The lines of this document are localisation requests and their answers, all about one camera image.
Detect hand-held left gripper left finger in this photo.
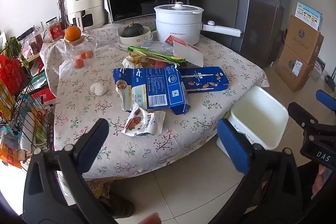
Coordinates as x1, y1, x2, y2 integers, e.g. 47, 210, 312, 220
22, 118, 118, 224

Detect large orange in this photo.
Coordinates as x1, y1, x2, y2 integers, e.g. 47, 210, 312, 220
64, 26, 82, 42

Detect person's right hand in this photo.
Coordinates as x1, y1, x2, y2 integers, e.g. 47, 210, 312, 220
312, 164, 332, 195

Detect green kabocha squash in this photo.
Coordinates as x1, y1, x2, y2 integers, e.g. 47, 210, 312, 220
120, 21, 145, 38

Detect small printed box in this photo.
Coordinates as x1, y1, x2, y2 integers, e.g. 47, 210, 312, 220
314, 56, 327, 75

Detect white electric pot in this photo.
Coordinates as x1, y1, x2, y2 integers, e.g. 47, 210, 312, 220
154, 2, 241, 45

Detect clear plastic bottle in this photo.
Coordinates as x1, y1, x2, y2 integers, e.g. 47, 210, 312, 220
140, 41, 175, 56

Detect blue almond print carton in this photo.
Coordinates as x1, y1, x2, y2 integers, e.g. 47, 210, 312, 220
178, 66, 229, 94

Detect green snack wrapper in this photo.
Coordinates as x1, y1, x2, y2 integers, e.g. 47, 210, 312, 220
128, 46, 187, 65

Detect cream bread packet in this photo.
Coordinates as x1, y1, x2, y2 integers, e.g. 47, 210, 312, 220
123, 54, 155, 69

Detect red label jar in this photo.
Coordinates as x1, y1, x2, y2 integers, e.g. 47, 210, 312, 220
46, 19, 65, 42

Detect white paper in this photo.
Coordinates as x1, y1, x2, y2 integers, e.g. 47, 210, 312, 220
90, 82, 108, 96

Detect jar of red snacks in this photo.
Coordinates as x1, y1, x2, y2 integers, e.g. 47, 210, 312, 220
28, 31, 44, 55

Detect red rimmed lid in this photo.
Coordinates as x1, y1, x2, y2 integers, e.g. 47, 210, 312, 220
154, 61, 174, 69

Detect yellow floral undercloth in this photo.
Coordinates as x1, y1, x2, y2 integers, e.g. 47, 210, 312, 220
85, 176, 124, 199

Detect red plastic basket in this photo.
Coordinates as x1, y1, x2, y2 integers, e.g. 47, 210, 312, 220
0, 55, 28, 96

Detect green leafy plant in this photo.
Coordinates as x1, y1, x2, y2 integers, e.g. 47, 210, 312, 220
0, 36, 29, 72

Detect cream air fryer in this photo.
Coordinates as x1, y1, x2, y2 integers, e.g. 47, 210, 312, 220
66, 0, 107, 31

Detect large blue carton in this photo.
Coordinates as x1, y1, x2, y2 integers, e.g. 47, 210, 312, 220
113, 67, 192, 115

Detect brown slipper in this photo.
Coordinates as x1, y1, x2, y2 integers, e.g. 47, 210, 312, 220
98, 191, 135, 219

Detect red box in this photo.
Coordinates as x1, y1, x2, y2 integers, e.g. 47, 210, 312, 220
30, 88, 57, 106

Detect cream flower print bowl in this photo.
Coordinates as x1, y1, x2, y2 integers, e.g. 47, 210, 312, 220
118, 26, 153, 44

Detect glass vase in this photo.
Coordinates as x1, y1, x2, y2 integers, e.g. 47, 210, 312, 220
57, 0, 70, 29

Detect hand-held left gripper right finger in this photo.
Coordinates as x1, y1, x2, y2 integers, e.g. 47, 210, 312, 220
210, 118, 311, 224

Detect blue white box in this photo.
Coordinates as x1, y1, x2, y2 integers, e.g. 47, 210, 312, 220
294, 1, 324, 31

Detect white nut snack packet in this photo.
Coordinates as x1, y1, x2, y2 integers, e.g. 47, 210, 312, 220
121, 104, 166, 137

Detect orange snack packet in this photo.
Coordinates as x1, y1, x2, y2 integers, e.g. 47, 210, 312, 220
0, 140, 23, 169

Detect white plastic bin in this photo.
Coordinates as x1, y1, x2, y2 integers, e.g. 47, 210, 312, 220
217, 85, 289, 157

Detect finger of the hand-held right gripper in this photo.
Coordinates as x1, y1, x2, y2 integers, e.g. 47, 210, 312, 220
287, 102, 326, 134
315, 90, 336, 112

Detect black wire rack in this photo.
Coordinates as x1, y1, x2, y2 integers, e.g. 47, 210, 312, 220
0, 27, 57, 169

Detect grey refrigerator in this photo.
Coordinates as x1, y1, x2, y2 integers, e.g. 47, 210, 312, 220
184, 0, 293, 67

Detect white orange paper box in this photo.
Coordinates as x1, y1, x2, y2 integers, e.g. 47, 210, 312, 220
165, 39, 204, 67

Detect person's left hand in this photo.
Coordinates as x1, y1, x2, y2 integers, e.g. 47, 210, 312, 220
131, 212, 161, 224

